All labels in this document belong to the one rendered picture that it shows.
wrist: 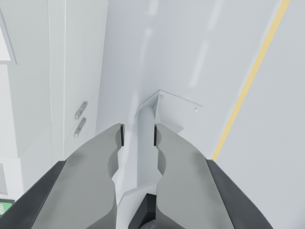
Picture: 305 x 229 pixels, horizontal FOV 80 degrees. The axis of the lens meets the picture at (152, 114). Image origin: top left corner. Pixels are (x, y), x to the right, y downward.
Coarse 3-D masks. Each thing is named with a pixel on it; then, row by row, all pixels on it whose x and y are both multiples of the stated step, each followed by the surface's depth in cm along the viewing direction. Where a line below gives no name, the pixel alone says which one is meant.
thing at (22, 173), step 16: (48, 128) 47; (32, 144) 40; (48, 144) 49; (0, 160) 36; (16, 160) 36; (32, 160) 41; (48, 160) 51; (0, 176) 38; (16, 176) 38; (32, 176) 43; (0, 192) 40; (16, 192) 39
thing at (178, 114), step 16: (160, 96) 132; (176, 96) 134; (144, 112) 128; (160, 112) 139; (176, 112) 140; (192, 112) 140; (144, 128) 109; (176, 128) 141; (144, 144) 94; (144, 160) 84; (144, 176) 75; (160, 176) 74; (128, 192) 63; (144, 192) 62; (128, 208) 65; (128, 224) 69
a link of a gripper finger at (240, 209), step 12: (216, 168) 9; (216, 180) 8; (228, 180) 8; (228, 192) 8; (240, 192) 8; (228, 204) 7; (240, 204) 7; (252, 204) 7; (240, 216) 7; (252, 216) 7; (264, 216) 7; (240, 228) 6; (252, 228) 6; (264, 228) 6
